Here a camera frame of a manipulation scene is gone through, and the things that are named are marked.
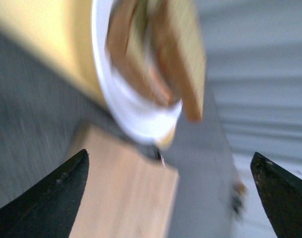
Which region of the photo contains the bread slice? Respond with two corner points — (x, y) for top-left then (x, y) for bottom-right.
(151, 0), (206, 121)

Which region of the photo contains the grey curtain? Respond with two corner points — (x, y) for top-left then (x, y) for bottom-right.
(197, 0), (302, 238)

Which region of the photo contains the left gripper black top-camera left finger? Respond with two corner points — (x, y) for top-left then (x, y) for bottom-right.
(0, 149), (89, 238)

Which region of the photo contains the bottom sandwich with filling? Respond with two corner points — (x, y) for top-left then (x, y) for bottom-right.
(106, 0), (180, 107)

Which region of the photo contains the wooden cutting board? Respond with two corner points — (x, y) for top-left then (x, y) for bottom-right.
(68, 123), (179, 238)

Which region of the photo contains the white plate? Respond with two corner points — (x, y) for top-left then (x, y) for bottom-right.
(91, 0), (182, 145)

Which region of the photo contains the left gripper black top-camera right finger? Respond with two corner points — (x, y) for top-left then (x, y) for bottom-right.
(250, 152), (302, 238)

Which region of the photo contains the yellow bear tray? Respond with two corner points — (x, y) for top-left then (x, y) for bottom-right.
(0, 0), (175, 149)

